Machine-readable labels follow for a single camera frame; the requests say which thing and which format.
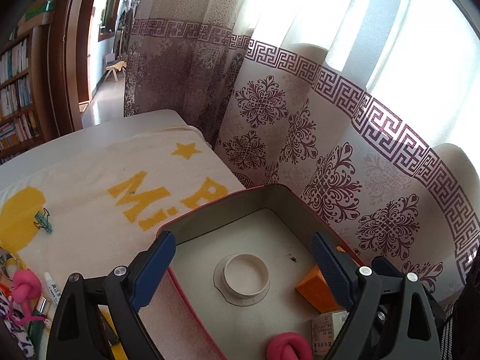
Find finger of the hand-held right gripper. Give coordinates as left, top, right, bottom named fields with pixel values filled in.
left=371, top=256, right=404, bottom=274

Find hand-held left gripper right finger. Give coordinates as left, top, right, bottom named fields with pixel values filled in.
left=310, top=232, right=441, bottom=360

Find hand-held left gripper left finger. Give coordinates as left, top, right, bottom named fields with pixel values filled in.
left=46, top=230, right=177, bottom=360

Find orange rubber cube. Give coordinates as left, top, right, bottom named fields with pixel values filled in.
left=295, top=247, right=351, bottom=313

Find dark brown cosmetic bottle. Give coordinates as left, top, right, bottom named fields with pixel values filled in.
left=98, top=312, right=121, bottom=346

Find red tin box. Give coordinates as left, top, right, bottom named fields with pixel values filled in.
left=155, top=184, right=370, bottom=360

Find pink knotted foam rope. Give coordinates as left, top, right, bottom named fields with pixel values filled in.
left=266, top=332, right=312, bottom=360
left=10, top=269, right=51, bottom=329

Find white ointment tube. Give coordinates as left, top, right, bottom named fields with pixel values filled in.
left=44, top=272, right=61, bottom=307

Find dark green cosmetic tube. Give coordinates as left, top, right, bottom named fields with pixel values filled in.
left=28, top=296, right=50, bottom=349

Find teal binder clip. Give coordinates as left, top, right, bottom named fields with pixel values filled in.
left=33, top=209, right=54, bottom=233

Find silver metal bulldog clip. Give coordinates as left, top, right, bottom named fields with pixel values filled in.
left=0, top=247, right=19, bottom=284

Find leopard print plush toy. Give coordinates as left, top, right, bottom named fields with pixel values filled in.
left=0, top=292, right=36, bottom=359

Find cream towel with yellow print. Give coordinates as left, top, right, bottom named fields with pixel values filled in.
left=0, top=125, right=248, bottom=360

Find pale green medicine box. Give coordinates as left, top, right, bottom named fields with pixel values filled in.
left=310, top=308, right=349, bottom=356

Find small white round cup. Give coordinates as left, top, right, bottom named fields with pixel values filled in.
left=213, top=252, right=271, bottom=307

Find purple patterned curtain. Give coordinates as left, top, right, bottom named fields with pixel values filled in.
left=123, top=0, right=248, bottom=151
left=217, top=0, right=480, bottom=308

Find small wooden stool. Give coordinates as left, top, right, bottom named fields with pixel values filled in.
left=106, top=60, right=126, bottom=81

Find wooden bookshelf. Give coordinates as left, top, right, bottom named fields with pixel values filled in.
left=0, top=26, right=57, bottom=158

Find rows of books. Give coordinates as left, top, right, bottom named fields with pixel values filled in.
left=0, top=39, right=40, bottom=151

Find green gift box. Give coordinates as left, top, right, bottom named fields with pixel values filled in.
left=20, top=0, right=57, bottom=17

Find striped black elastic strap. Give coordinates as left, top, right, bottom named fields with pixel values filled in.
left=442, top=313, right=460, bottom=360

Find brown wooden door frame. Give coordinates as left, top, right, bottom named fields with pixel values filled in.
left=47, top=0, right=109, bottom=139

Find wooden window frame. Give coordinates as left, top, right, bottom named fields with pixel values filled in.
left=98, top=0, right=125, bottom=43

